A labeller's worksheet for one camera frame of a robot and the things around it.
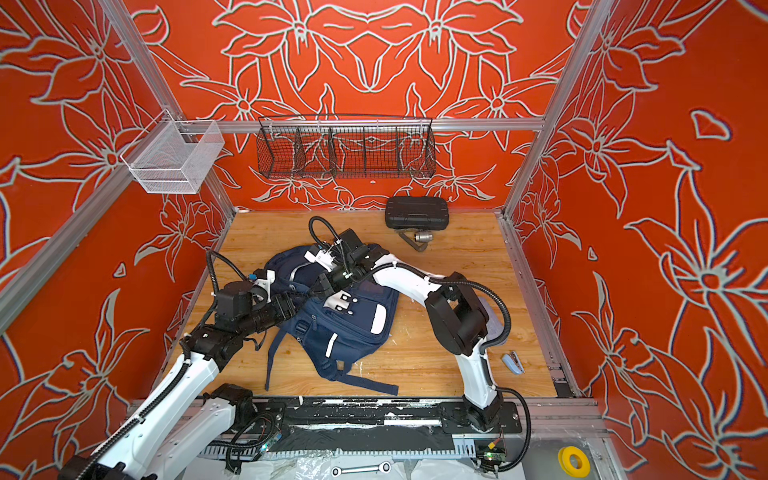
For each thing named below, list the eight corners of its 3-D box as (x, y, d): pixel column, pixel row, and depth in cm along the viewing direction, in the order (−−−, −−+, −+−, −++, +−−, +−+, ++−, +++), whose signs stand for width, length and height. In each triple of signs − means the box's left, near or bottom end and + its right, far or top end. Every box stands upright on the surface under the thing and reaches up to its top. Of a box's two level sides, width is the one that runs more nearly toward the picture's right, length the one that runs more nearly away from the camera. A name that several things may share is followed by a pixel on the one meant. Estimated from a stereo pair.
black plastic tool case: (385, 232, 114) (385, 222, 110) (385, 206, 124) (385, 195, 119) (448, 232, 114) (451, 221, 110) (443, 205, 124) (445, 195, 119)
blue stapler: (512, 377, 80) (515, 375, 79) (501, 357, 84) (503, 354, 82) (524, 373, 81) (527, 370, 79) (512, 353, 85) (514, 350, 83)
